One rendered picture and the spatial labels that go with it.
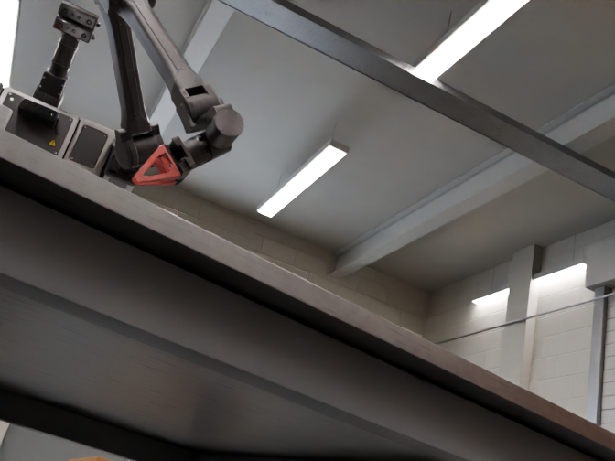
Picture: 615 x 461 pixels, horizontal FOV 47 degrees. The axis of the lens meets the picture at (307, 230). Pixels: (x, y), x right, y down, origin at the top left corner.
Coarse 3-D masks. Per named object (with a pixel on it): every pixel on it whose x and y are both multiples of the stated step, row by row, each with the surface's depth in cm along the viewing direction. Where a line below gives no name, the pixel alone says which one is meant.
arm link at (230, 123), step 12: (180, 108) 139; (216, 108) 131; (228, 108) 132; (204, 120) 136; (216, 120) 130; (228, 120) 131; (240, 120) 132; (192, 132) 140; (216, 132) 131; (228, 132) 131; (240, 132) 132; (216, 144) 134; (228, 144) 134
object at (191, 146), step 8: (176, 136) 131; (192, 136) 137; (200, 136) 136; (176, 144) 131; (184, 144) 135; (192, 144) 135; (200, 144) 135; (176, 152) 134; (184, 152) 131; (192, 152) 134; (200, 152) 135; (208, 152) 136; (192, 160) 131; (200, 160) 136; (192, 168) 133; (176, 184) 139
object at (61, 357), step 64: (0, 128) 48; (64, 192) 50; (128, 192) 52; (192, 256) 56; (256, 256) 57; (0, 320) 94; (64, 320) 85; (320, 320) 62; (384, 320) 64; (0, 384) 153; (64, 384) 131; (128, 384) 115; (192, 384) 102; (448, 384) 71; (512, 384) 72; (192, 448) 177; (256, 448) 149; (320, 448) 128; (384, 448) 113; (576, 448) 83
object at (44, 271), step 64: (0, 192) 51; (0, 256) 50; (64, 256) 52; (128, 256) 55; (128, 320) 54; (192, 320) 57; (256, 320) 61; (256, 384) 63; (320, 384) 63; (384, 384) 68; (128, 448) 172; (448, 448) 71; (512, 448) 76
